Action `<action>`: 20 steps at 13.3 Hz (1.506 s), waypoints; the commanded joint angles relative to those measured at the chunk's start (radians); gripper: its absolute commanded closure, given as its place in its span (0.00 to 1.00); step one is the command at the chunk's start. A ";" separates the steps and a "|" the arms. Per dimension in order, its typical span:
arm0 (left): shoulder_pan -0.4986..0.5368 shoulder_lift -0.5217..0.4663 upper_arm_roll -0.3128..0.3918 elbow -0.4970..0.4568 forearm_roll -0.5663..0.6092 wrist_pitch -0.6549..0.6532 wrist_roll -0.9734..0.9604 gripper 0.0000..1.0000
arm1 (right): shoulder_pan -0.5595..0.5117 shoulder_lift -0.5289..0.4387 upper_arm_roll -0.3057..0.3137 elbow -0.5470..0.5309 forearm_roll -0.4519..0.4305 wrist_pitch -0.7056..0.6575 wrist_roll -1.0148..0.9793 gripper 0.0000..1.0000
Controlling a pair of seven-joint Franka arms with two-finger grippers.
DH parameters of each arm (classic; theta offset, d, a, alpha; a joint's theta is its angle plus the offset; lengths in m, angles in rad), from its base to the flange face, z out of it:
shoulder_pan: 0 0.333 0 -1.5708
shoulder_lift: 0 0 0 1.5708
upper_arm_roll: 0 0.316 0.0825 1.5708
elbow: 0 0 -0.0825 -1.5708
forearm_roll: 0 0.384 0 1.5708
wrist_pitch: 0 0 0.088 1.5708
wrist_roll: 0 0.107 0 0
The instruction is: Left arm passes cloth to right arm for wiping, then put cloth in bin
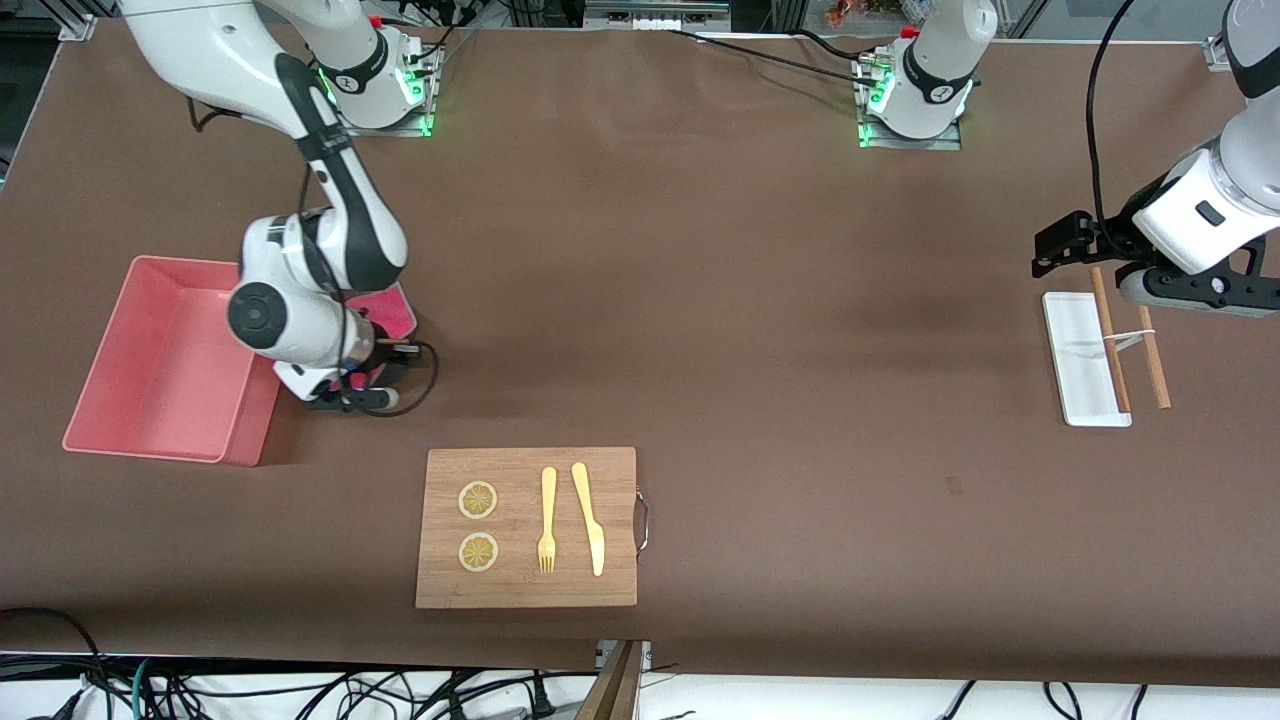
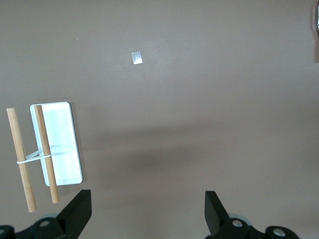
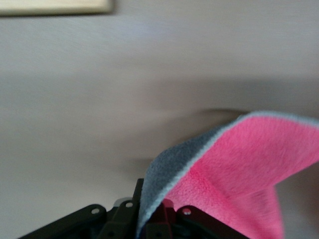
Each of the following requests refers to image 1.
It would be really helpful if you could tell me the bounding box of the pink fleece cloth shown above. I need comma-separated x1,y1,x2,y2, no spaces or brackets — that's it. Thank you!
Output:
340,282,419,391

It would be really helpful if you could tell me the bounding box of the white rack base tray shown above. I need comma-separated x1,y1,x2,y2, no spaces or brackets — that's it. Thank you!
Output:
1043,291,1133,428

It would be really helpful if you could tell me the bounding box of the pink plastic bin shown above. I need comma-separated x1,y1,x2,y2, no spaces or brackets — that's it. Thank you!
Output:
62,255,304,468

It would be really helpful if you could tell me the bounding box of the yellow plastic fork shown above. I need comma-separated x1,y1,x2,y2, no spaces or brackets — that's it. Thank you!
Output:
537,466,558,575

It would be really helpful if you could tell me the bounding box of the wooden cutting board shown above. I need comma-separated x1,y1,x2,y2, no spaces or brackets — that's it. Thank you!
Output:
415,447,639,610

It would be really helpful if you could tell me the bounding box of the yellow plastic knife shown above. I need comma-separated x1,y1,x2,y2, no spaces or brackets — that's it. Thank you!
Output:
571,462,606,578

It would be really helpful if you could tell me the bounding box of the wooden stand leg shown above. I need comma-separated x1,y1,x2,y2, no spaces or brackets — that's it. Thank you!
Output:
575,640,643,720

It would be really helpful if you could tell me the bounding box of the white power strip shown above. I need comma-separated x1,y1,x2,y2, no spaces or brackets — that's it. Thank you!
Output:
585,0,731,31

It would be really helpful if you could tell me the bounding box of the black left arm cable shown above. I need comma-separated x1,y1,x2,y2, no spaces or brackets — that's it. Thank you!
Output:
1086,0,1143,253

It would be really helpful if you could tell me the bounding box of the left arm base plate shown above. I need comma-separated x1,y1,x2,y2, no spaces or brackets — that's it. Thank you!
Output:
855,50,966,152

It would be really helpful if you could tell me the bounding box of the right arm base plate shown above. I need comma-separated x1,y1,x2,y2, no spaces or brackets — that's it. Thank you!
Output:
328,38,437,139

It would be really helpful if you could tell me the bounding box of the black table cable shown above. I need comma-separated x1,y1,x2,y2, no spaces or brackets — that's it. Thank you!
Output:
665,28,886,83
795,28,881,63

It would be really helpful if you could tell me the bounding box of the small metal bracket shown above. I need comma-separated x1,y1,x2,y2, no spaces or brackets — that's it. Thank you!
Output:
595,640,653,673

